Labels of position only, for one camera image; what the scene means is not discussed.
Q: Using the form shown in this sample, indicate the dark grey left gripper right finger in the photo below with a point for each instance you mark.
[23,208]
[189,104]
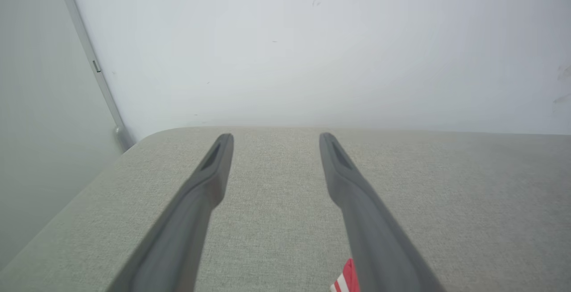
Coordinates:
[379,238]

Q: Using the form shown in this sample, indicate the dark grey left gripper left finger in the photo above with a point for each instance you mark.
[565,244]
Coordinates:
[178,229]

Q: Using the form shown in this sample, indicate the red white-striped jersey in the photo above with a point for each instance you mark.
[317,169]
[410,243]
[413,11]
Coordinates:
[348,279]

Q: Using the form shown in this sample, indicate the grey fabric sofa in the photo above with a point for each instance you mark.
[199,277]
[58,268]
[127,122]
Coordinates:
[276,220]

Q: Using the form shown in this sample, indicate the grey metal corner post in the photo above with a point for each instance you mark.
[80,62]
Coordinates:
[96,67]

